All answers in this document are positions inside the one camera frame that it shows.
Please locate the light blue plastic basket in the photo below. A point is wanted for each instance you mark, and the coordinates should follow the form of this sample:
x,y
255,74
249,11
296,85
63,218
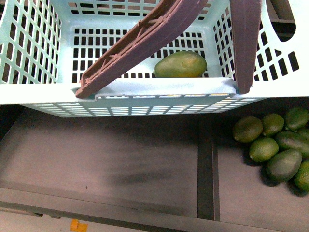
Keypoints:
x,y
46,45

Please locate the yellow mango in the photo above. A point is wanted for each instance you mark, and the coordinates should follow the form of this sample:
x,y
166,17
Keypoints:
x,y
181,64

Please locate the brown basket handle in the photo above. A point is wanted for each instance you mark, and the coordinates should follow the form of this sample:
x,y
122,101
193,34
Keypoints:
x,y
163,24

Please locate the green avocado far left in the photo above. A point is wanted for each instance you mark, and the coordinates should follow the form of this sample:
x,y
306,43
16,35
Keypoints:
x,y
247,129

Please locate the green avocado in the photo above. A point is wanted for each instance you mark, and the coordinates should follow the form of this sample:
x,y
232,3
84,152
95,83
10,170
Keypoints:
x,y
247,129
272,124
296,118
301,179
263,149

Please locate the green avocado lower centre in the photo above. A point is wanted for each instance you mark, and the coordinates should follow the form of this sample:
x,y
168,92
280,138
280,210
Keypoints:
x,y
263,149

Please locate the dark avocado large front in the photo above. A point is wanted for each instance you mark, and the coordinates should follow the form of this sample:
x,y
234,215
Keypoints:
x,y
284,165

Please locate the dark avocado long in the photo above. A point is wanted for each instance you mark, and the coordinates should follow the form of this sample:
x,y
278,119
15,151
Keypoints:
x,y
292,140

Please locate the green avocado right edge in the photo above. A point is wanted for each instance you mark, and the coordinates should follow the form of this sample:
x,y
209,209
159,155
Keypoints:
x,y
303,132

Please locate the green avocado bottom right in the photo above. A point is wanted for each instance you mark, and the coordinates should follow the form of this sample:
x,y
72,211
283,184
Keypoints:
x,y
301,179

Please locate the dark wooden display shelf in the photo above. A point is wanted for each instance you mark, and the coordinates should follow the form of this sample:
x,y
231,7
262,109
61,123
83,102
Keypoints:
x,y
182,173

